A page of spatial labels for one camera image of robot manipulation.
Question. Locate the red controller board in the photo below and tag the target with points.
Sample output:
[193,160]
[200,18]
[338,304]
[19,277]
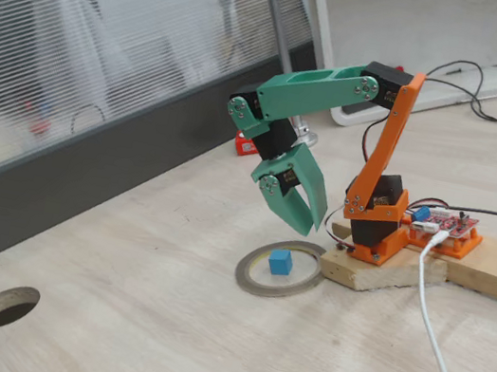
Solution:
[453,224]

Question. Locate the wooden base block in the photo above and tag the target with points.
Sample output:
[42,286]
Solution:
[372,275]

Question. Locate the white plastic crate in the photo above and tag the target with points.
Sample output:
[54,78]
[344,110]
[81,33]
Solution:
[403,20]

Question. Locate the small red box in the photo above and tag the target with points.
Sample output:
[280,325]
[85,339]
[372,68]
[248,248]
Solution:
[245,147]

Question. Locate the grey frosted desk partition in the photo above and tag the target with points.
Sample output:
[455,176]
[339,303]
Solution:
[104,74]

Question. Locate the metal partition foot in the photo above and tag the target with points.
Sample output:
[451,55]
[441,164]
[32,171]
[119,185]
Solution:
[308,134]

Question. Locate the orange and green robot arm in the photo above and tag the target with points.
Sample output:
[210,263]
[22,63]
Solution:
[308,93]

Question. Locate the long wooden base plank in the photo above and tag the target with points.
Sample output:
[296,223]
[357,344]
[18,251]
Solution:
[493,272]

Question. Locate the blue cube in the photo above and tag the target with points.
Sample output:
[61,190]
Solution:
[279,264]

